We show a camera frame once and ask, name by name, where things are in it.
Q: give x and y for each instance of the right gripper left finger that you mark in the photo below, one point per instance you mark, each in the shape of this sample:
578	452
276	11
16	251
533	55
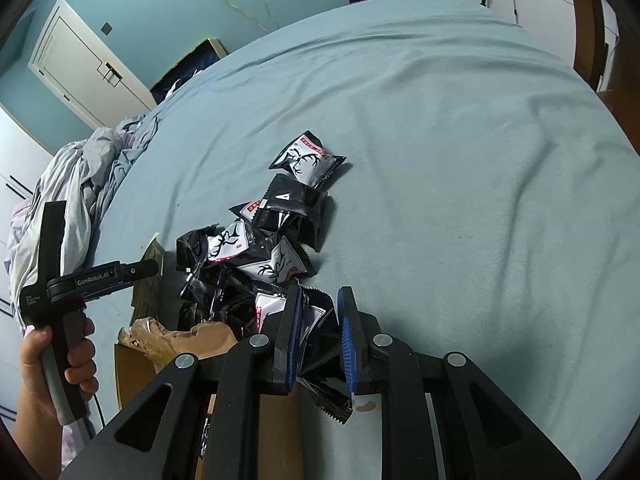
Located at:
231	416

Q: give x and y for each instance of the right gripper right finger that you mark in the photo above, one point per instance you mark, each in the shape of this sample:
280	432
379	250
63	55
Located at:
441	417

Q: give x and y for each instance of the person left hand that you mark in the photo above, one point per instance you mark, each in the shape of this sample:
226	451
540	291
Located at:
81	370

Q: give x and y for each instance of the brown cardboard box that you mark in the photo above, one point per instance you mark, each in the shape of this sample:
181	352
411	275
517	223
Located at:
145	347

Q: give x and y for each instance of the crumpled grey duvet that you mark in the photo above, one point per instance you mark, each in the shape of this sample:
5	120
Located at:
86	174

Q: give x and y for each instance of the teal bed sheet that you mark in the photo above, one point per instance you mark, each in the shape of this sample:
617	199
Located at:
489	202

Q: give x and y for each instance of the top deer snack packet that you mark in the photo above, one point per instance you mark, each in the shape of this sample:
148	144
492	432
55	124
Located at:
307	160

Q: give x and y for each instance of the white door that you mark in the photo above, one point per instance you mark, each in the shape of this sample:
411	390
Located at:
81	71

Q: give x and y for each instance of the dark framed picture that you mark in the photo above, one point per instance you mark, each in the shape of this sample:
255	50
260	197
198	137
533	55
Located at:
206	53

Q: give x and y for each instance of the brown wooden chair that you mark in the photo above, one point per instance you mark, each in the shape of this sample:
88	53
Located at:
606	56

